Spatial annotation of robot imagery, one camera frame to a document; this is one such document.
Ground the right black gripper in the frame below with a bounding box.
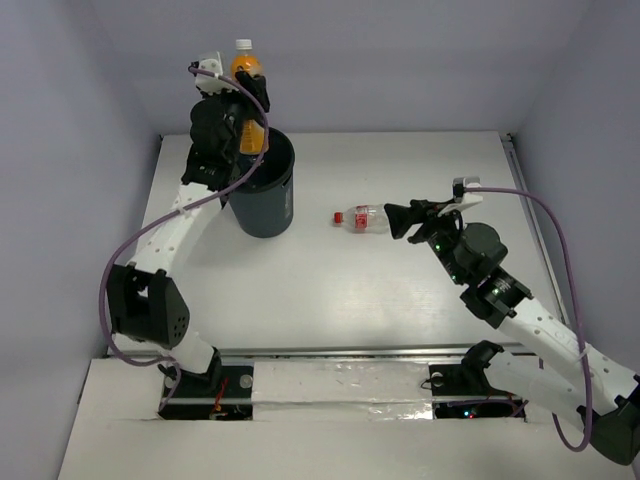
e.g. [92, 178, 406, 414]
[385, 197, 467, 285]

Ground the orange juice bottle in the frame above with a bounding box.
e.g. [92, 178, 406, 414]
[230, 39, 265, 155]

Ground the clear bottle red cap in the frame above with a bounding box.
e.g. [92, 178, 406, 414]
[333, 204, 390, 234]

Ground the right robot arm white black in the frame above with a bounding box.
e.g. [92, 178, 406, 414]
[384, 200, 639, 466]

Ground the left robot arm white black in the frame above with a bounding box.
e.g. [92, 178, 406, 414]
[98, 66, 270, 395]

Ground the dark grey plastic bin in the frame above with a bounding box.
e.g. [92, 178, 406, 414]
[229, 128, 295, 238]

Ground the white foam front board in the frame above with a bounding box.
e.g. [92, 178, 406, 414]
[60, 359, 633, 479]

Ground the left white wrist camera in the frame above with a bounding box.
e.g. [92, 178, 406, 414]
[189, 51, 235, 98]

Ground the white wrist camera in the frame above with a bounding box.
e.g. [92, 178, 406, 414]
[437, 177, 483, 217]
[189, 51, 235, 98]

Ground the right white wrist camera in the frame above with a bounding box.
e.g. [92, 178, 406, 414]
[437, 177, 483, 217]

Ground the aluminium rail right side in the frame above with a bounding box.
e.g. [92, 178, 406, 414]
[499, 133, 568, 325]

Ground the aluminium rail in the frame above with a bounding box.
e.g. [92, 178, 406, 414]
[499, 133, 568, 325]
[217, 342, 536, 360]

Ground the aluminium rail front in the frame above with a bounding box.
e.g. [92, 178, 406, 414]
[217, 342, 536, 360]

